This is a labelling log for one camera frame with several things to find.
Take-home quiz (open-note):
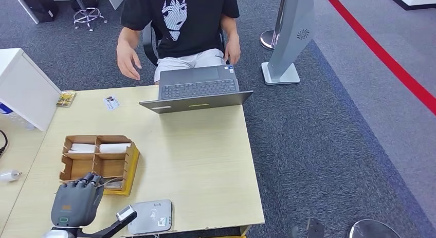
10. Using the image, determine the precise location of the person's right hand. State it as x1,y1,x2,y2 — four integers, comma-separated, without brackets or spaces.
116,39,143,81

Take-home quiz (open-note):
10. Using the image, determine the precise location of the person's left hand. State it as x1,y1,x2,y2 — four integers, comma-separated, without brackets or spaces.
224,37,241,65

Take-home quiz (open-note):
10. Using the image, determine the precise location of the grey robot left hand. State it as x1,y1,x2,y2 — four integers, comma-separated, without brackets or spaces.
51,172,105,229

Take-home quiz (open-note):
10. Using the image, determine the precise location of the white ID card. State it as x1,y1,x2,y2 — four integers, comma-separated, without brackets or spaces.
103,95,121,112

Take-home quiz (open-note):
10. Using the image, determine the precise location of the person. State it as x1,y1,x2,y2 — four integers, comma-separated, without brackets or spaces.
116,0,241,85

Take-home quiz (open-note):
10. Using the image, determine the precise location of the wooden card organizer box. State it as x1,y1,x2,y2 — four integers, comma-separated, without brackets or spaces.
59,134,140,196

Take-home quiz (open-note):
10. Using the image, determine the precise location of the white card stack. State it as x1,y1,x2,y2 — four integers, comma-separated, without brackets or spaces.
67,143,97,154
99,142,132,154

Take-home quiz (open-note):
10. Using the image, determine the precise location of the grey card reader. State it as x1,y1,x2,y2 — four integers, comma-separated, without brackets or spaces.
128,199,173,235

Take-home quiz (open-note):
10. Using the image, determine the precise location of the grey laptop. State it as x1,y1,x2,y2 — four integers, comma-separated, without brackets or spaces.
138,65,254,114

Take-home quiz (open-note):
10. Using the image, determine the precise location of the grey kiosk stand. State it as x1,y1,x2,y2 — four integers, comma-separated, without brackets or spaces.
261,0,316,86

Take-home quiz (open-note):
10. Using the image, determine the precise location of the chrome stool base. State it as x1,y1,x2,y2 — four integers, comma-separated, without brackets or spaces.
68,0,108,32

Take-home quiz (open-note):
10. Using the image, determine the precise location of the black bag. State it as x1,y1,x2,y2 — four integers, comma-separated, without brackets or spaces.
22,0,59,24

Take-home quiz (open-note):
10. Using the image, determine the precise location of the water bottle blue label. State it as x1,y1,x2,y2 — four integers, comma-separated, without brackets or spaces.
0,103,36,131

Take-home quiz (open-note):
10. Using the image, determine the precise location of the white cabinet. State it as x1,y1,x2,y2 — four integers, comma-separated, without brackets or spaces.
0,48,62,132

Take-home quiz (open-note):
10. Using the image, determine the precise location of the white desk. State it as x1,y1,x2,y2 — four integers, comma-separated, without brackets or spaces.
10,0,129,25

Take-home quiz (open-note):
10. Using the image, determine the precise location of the red floor tape strip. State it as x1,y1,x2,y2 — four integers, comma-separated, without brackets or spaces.
320,0,436,116

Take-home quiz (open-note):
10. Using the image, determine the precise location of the black flat plate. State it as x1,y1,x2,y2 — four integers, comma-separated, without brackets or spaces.
306,217,326,238

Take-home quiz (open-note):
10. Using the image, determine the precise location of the round chrome base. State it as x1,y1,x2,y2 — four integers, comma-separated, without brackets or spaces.
347,219,403,238

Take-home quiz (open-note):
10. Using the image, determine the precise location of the chrome stanchion post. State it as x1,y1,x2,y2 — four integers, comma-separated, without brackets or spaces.
260,0,288,51

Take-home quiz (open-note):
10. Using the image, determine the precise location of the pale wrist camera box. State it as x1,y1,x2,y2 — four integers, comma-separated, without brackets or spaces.
116,205,138,223

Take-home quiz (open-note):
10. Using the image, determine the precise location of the black cable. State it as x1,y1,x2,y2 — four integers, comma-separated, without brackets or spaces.
0,129,9,159

